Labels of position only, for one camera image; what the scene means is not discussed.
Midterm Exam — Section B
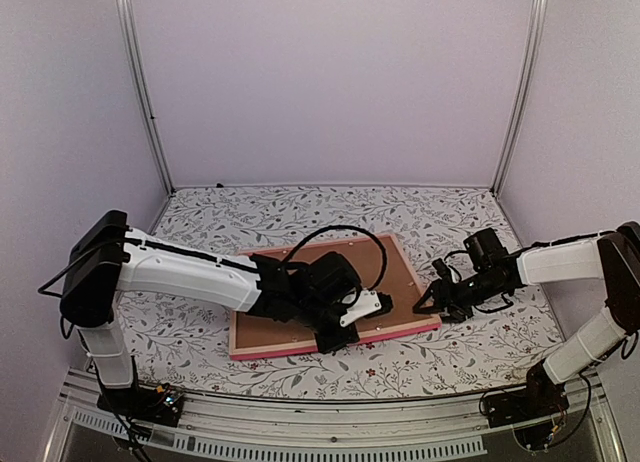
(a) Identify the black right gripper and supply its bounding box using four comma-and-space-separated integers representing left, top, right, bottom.
413, 268, 505, 323

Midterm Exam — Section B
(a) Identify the brown fibreboard backing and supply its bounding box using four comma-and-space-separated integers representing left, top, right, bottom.
234, 236, 437, 351

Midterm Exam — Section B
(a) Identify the pink wooden picture frame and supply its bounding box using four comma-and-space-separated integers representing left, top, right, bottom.
227, 231, 443, 362

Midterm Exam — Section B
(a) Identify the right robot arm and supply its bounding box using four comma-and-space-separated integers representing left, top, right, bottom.
412, 221, 639, 418

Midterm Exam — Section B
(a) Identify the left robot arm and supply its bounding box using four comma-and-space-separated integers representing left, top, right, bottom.
37, 210, 393, 416

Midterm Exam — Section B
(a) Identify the floral patterned table cover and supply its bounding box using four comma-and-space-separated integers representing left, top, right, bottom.
118, 187, 562, 400

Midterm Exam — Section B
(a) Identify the perforated metal strip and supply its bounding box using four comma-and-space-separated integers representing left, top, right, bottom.
69, 407, 487, 458

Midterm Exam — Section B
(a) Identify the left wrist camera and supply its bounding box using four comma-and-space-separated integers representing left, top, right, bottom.
309, 251, 362, 308

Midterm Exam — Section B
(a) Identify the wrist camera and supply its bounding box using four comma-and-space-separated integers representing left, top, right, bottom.
309, 251, 362, 308
463, 228, 508, 272

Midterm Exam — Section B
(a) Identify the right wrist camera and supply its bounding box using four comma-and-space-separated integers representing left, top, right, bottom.
463, 228, 508, 272

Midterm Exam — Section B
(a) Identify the aluminium front rail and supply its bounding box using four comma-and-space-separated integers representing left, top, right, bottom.
43, 369, 626, 461

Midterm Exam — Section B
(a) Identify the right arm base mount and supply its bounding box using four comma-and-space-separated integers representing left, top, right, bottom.
479, 388, 569, 428

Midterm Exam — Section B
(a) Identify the right aluminium corner post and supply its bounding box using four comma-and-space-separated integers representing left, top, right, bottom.
491, 0, 548, 198

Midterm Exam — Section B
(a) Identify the aluminium corner post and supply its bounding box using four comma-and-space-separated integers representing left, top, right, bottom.
491, 0, 548, 198
115, 0, 176, 196

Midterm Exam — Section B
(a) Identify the left aluminium corner post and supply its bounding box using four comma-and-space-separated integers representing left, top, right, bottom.
115, 0, 176, 196

